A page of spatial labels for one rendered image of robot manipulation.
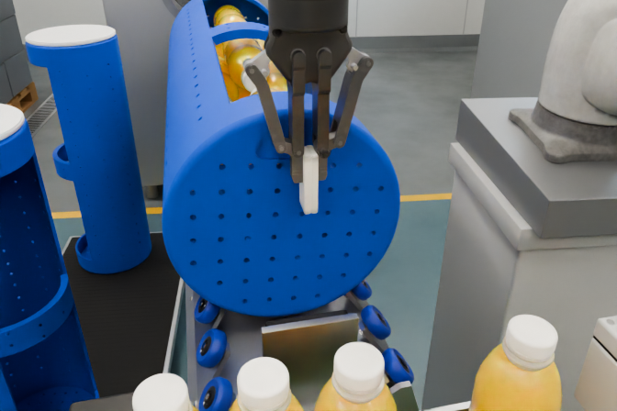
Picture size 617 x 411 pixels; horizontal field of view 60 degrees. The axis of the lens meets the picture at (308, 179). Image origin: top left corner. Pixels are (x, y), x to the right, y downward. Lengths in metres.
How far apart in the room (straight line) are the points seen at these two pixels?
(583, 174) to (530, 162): 0.08
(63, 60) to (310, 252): 1.36
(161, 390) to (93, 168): 1.61
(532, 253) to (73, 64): 1.46
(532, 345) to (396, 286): 1.84
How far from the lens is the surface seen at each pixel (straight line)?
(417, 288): 2.31
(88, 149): 1.97
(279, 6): 0.50
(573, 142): 0.94
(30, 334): 1.36
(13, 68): 4.55
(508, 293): 0.95
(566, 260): 0.94
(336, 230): 0.65
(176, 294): 2.06
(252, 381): 0.43
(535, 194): 0.84
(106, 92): 1.92
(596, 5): 0.89
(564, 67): 0.92
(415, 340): 2.08
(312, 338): 0.57
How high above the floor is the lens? 1.43
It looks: 28 degrees down
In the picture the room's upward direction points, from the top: straight up
